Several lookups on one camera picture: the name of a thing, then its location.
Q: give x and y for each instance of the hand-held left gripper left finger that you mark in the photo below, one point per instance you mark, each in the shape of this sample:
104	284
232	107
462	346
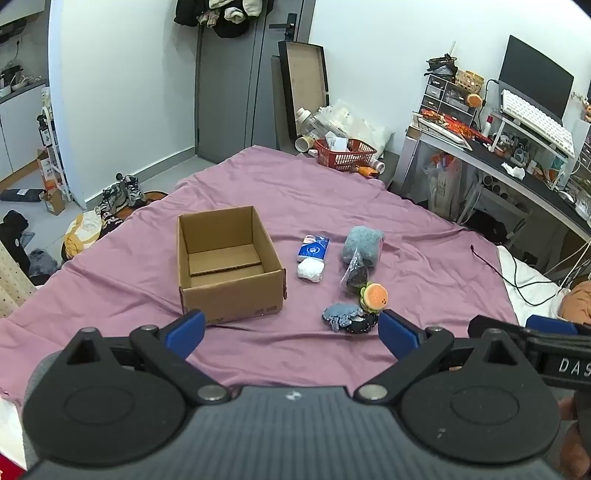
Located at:
187	333

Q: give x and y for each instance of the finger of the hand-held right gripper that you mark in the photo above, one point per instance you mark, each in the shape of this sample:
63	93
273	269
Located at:
551	325
485	323

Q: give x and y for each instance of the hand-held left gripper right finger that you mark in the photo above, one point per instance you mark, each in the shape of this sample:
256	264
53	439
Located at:
398	333

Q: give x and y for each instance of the burger plush toy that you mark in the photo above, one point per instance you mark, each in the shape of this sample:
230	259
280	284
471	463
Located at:
375	297

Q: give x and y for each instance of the clear plastic bag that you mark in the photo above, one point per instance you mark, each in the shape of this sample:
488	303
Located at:
353	277

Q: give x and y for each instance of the grey plush toy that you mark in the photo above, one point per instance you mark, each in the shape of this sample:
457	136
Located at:
362	242

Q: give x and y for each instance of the person's right hand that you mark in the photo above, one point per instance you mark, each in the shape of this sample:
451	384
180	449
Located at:
576	438

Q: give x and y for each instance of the tan orange cloth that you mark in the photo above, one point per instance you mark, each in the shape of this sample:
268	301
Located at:
577	302

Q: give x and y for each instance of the black dotted cloth item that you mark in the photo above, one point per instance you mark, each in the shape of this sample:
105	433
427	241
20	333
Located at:
362	325

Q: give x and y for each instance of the white bed sheet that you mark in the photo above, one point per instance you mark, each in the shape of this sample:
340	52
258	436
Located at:
521	277

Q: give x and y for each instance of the grey-blue crab toy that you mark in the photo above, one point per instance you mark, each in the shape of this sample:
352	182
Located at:
339	314

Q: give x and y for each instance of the purple bed sheet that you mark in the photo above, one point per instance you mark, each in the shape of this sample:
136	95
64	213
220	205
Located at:
138	277

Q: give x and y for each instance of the black bag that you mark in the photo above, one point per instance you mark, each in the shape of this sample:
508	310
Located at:
487	226

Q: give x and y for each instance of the white sock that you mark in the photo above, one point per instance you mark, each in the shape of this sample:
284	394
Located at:
310	271

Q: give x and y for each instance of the blue tissue pack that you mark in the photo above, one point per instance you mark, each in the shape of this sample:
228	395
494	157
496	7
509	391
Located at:
314	249

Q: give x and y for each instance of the white shopping bag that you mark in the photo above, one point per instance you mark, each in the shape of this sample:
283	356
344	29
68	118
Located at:
441	184

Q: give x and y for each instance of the yellow white bag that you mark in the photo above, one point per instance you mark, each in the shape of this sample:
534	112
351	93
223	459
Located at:
83	230

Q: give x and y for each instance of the crumpled white tissue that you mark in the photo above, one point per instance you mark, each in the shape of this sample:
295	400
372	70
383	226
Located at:
515	170

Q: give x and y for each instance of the grey cloth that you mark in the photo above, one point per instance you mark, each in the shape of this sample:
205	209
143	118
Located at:
44	265

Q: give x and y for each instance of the black desk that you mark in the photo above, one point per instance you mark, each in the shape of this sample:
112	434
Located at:
489	162

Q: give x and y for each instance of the orange bottle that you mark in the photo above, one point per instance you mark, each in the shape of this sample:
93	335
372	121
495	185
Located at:
368	172

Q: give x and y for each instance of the pink white bottle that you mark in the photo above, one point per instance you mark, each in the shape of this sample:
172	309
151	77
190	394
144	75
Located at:
377	165

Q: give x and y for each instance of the cream dotted cloth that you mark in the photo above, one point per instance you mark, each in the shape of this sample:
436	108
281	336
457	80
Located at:
14	290

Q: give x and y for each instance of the red plastic basket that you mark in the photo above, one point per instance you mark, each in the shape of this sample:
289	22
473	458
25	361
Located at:
346	159

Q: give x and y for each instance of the small floor cardboard box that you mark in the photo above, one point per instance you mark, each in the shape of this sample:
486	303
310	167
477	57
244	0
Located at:
54	203

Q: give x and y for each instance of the red packet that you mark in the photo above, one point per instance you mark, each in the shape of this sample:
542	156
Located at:
457	124

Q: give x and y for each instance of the white paper box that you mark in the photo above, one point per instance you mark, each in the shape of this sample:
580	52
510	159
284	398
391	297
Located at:
337	142

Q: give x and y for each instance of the black clothes on floor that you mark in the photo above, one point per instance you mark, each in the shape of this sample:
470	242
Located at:
14	230

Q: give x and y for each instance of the white keyboard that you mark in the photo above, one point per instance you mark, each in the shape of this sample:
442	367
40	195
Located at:
535	120

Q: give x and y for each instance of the paper cup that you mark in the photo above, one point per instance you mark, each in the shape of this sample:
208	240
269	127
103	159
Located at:
304	144

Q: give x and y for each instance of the pile of clear plastic bags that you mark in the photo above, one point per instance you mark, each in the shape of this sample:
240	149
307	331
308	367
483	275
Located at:
364	124

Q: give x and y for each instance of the large floor cardboard box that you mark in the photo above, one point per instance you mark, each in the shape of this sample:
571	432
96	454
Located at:
46	170

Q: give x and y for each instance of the black flat package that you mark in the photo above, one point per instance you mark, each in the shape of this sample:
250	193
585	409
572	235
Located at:
21	194

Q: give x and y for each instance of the red cloth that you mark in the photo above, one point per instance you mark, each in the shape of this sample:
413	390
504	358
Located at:
9	468

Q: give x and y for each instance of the grey drawer organizer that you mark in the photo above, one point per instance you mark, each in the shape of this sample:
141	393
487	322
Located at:
443	97

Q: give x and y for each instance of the clear plastic bottle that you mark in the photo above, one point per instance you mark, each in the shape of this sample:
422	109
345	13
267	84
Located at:
307	119

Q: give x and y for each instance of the white rack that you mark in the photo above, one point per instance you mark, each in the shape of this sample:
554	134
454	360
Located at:
57	138

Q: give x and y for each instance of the woven basket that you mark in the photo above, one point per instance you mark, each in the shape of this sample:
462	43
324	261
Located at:
468	82

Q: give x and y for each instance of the grey door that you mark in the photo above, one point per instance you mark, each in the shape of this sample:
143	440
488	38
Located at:
231	92

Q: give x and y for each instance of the black spray bottle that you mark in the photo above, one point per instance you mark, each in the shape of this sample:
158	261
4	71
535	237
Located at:
44	131

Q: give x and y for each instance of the black monitor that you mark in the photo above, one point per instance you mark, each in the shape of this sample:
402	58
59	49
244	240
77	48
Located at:
535	78

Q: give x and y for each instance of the dark bag on organizer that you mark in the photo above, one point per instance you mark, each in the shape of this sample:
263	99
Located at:
441	64

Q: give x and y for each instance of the white kitchen cabinet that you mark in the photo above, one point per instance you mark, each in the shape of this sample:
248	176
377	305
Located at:
18	124

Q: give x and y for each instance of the black framed board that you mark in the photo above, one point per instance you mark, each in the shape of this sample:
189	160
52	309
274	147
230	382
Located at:
304	78

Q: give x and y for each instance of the black hanging clothes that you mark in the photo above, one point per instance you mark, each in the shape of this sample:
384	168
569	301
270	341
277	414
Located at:
187	11

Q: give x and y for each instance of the black door lock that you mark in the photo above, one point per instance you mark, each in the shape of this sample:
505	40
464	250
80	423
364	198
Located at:
286	22

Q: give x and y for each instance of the beige hanging cloth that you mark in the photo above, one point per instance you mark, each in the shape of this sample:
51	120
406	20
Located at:
249	7

